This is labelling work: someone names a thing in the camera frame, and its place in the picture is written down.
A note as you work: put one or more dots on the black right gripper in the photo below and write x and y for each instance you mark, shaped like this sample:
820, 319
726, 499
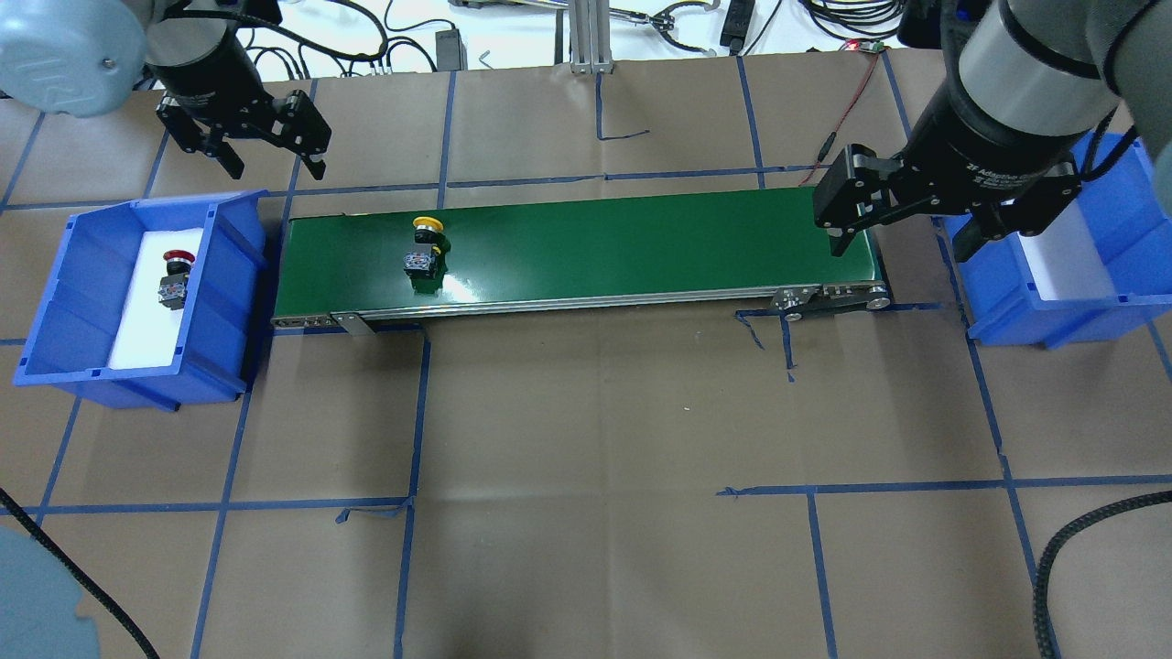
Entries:
984, 137

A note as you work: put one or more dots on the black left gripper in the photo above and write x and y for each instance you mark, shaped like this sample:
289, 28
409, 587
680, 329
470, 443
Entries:
197, 66

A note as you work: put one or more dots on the red push button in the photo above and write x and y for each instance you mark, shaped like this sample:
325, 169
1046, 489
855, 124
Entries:
172, 291

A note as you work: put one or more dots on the yellow push button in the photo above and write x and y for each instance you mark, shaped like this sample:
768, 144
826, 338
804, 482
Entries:
425, 257

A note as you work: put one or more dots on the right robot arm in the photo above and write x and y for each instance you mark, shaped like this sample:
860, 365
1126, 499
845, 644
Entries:
1024, 83

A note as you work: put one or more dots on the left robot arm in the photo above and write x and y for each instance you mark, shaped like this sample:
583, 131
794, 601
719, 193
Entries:
83, 58

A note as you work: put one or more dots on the white foam pad right bin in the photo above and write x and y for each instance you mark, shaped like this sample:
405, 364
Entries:
1064, 262

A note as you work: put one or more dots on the white foam pad bin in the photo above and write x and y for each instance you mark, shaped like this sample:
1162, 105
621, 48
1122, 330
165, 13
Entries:
1064, 262
148, 333

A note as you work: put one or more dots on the blue bin right side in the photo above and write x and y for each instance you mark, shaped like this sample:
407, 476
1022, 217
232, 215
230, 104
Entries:
1133, 236

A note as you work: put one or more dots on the blue bin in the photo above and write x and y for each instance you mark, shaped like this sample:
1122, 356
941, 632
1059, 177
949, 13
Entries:
72, 333
1133, 236

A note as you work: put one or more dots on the green conveyor belt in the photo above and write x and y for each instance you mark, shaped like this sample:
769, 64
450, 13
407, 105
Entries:
346, 270

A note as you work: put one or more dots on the black power adapter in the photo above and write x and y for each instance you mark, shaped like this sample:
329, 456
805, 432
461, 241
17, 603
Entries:
450, 50

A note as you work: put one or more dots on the white foam pad left bin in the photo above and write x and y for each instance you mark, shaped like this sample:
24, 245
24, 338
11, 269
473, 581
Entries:
148, 333

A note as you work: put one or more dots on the blue bin left side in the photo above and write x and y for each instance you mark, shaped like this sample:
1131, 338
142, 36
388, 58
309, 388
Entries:
72, 333

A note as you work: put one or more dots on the aluminium frame post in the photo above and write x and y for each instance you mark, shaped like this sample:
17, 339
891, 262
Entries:
590, 37

